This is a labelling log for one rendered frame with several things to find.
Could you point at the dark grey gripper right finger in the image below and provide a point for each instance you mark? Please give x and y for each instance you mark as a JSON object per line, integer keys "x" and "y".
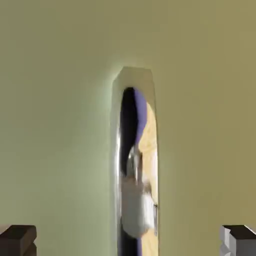
{"x": 239, "y": 243}

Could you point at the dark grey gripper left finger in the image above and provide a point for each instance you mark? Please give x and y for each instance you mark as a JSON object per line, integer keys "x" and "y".
{"x": 17, "y": 241}

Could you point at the olive green drawer front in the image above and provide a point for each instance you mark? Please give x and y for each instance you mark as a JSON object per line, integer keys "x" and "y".
{"x": 60, "y": 100}

